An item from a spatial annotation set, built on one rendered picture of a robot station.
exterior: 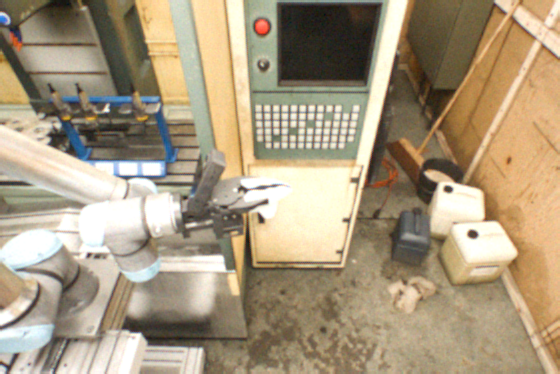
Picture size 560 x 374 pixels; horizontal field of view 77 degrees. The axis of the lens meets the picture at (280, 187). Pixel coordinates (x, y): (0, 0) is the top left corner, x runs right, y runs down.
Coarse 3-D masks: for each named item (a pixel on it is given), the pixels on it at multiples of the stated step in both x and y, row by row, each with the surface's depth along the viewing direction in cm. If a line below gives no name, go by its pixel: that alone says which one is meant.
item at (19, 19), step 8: (8, 0) 114; (16, 0) 118; (24, 0) 122; (32, 0) 126; (40, 0) 130; (48, 0) 134; (8, 8) 115; (16, 8) 118; (24, 8) 122; (32, 8) 126; (40, 8) 130; (16, 16) 118; (24, 16) 122; (16, 24) 119
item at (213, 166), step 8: (216, 152) 58; (208, 160) 57; (216, 160) 57; (224, 160) 58; (208, 168) 57; (216, 168) 57; (224, 168) 58; (200, 176) 60; (208, 176) 57; (216, 176) 58; (200, 184) 58; (208, 184) 58; (192, 192) 61; (200, 192) 59; (208, 192) 59; (192, 200) 60; (200, 200) 60; (192, 208) 61; (200, 208) 61
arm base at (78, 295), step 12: (84, 276) 91; (96, 276) 96; (72, 288) 87; (84, 288) 90; (96, 288) 94; (60, 300) 86; (72, 300) 89; (84, 300) 90; (60, 312) 87; (72, 312) 89
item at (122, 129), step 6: (78, 126) 181; (84, 126) 181; (90, 126) 181; (102, 126) 181; (108, 126) 182; (114, 126) 181; (120, 126) 181; (126, 126) 181; (84, 132) 181; (90, 132) 181; (96, 132) 181; (102, 132) 182; (120, 132) 182; (126, 132) 187; (90, 138) 183
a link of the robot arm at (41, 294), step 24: (0, 264) 62; (0, 288) 62; (24, 288) 68; (48, 288) 75; (0, 312) 64; (24, 312) 67; (48, 312) 72; (0, 336) 65; (24, 336) 67; (48, 336) 71
